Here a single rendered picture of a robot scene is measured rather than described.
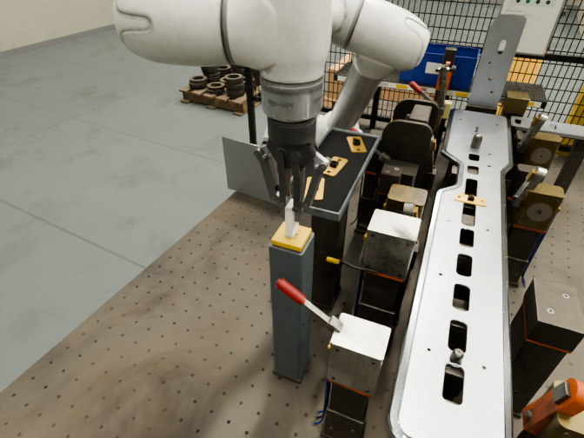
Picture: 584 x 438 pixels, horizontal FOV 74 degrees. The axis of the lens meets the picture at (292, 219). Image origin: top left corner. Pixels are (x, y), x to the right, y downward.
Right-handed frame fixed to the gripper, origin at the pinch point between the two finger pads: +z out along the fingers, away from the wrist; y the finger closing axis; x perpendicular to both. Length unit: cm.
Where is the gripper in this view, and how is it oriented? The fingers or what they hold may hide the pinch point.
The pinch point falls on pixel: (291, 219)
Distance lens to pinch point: 70.7
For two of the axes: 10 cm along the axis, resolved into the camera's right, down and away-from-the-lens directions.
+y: 9.2, 2.4, -3.0
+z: 0.0, 7.8, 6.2
